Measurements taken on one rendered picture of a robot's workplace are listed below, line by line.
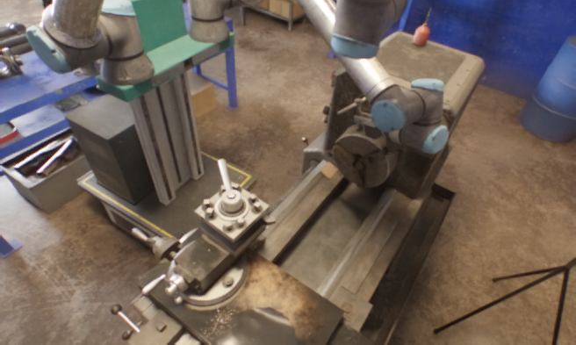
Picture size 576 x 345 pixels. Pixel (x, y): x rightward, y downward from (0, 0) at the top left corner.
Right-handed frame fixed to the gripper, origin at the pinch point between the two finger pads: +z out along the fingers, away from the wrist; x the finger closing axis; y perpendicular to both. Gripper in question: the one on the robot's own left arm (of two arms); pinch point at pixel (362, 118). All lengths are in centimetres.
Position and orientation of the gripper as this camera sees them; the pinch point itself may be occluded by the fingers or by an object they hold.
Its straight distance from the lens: 130.1
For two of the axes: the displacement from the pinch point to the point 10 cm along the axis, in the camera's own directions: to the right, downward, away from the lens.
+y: -2.2, -8.2, -5.2
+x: -8.0, 4.6, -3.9
